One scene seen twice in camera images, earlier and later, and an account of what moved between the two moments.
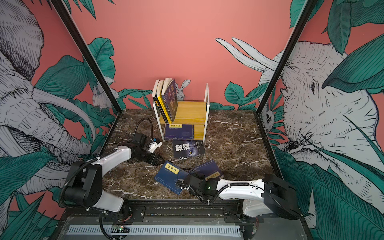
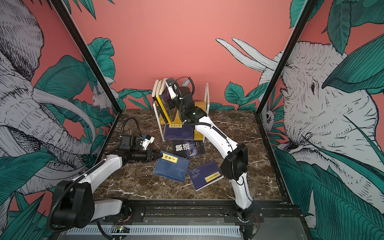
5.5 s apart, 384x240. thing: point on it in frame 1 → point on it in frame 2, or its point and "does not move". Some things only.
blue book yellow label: [168, 176] → [172, 166]
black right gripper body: [203, 196] → [178, 103]
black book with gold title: [157, 102] does not move
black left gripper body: [146, 156] does not move
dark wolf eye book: [185, 148] does not move
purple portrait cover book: [169, 95] does not move
